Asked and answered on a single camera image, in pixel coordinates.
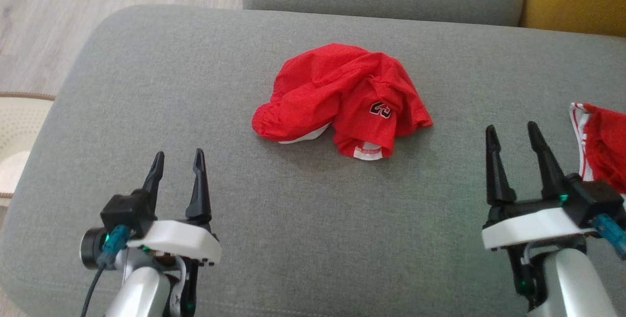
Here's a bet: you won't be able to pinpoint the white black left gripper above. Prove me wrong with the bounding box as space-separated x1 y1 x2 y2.
127 148 222 317

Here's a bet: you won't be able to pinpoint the grey fabric sofa seat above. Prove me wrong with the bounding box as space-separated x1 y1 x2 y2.
0 5 626 317

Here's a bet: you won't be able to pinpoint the black right cable teal plug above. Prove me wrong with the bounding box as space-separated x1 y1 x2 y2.
589 213 626 260

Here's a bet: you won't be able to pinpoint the black left cable teal plug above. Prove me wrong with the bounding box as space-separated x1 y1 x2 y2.
80 225 131 317

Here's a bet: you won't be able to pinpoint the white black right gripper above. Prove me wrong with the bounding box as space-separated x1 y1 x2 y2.
481 121 598 310

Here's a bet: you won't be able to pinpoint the red white basketball jersey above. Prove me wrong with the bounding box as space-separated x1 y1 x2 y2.
569 102 626 196

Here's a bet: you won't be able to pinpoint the black cable teal plug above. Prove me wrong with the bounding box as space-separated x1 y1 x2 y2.
589 213 626 260
80 225 131 317

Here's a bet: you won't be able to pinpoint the cream perforated laundry basket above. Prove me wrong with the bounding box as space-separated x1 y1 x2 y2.
0 91 56 208

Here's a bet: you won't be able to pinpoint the red mesh basketball shorts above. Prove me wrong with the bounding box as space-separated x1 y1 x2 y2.
251 43 434 161

